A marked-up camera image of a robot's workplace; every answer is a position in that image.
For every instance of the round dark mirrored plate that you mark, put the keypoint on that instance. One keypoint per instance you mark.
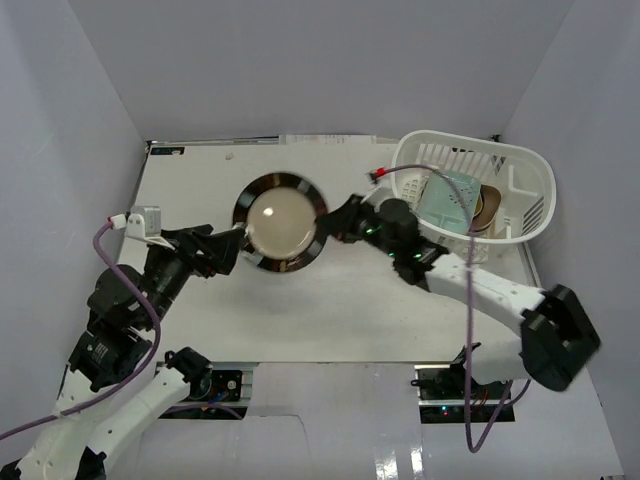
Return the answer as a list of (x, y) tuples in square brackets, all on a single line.
[(278, 211)]

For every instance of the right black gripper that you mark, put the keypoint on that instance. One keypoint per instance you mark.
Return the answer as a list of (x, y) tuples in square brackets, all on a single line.
[(340, 223)]

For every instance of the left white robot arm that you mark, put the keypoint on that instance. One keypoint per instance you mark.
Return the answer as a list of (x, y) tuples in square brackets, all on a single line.
[(82, 438)]

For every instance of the brown square plate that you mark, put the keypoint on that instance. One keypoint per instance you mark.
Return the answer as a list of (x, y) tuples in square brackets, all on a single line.
[(486, 209)]

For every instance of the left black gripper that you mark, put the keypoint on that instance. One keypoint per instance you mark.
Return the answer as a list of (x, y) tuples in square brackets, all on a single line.
[(198, 251)]

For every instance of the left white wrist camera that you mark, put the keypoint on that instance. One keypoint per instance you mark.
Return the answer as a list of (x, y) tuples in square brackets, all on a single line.
[(143, 224)]

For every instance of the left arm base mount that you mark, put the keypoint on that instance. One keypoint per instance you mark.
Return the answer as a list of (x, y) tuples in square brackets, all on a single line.
[(222, 396)]

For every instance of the papers at table back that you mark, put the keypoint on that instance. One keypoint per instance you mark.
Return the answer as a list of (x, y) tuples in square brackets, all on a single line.
[(327, 139)]

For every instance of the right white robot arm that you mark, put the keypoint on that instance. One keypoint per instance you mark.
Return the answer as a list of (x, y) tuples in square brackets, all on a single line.
[(554, 336)]

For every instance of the light green rectangular plate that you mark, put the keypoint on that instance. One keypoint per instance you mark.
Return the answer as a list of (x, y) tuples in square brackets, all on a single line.
[(449, 201)]

